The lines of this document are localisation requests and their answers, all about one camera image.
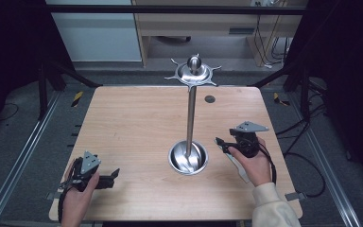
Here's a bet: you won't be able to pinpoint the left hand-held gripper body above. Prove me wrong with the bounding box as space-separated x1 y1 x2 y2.
67 150 104 192

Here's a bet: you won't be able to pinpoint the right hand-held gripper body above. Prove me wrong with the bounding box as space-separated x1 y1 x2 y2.
229 120 269 159

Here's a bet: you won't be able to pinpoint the silver utensil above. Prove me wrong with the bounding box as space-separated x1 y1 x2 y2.
215 138 252 184

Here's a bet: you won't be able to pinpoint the person's right hand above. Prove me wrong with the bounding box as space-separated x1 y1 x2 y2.
228 136 272 188

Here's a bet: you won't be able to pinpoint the person's left hand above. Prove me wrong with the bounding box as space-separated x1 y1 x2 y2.
61 171 101 222

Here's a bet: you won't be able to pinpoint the steel hook rack stand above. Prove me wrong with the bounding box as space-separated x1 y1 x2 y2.
164 53 222 176

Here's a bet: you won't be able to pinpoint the yellow black tape piece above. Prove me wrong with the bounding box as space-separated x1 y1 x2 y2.
71 91 85 108
272 92 291 107

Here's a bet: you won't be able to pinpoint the black curtain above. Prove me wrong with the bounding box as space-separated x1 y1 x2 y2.
0 0 77 146
283 0 363 190

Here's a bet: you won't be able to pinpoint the light wooden desk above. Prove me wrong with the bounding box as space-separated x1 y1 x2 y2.
131 0 310 69

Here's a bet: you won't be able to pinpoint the white cabinet panel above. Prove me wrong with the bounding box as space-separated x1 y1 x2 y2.
44 0 143 62

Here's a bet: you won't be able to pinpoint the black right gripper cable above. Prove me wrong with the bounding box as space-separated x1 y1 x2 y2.
257 142 278 185

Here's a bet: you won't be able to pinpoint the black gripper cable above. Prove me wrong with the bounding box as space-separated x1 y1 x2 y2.
257 142 278 185
57 159 78 223

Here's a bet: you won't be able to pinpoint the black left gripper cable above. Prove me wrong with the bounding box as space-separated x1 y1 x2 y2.
57 159 78 223

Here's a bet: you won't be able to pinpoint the black floor cables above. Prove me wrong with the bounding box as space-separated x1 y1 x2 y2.
275 79 328 199

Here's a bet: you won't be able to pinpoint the aluminium floor rail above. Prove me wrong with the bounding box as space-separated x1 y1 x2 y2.
286 93 363 227
0 90 61 227

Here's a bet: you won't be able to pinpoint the black metal frame stand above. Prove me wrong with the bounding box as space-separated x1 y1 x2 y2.
249 61 313 118
37 58 104 121

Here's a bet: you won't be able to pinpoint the thin black floor cable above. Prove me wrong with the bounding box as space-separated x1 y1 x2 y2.
0 101 21 123

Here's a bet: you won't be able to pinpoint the black hanging desk cables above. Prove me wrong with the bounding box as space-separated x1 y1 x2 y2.
252 13 293 69

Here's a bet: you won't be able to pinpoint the black horizontal frame bar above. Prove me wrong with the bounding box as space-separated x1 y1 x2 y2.
43 4 307 15

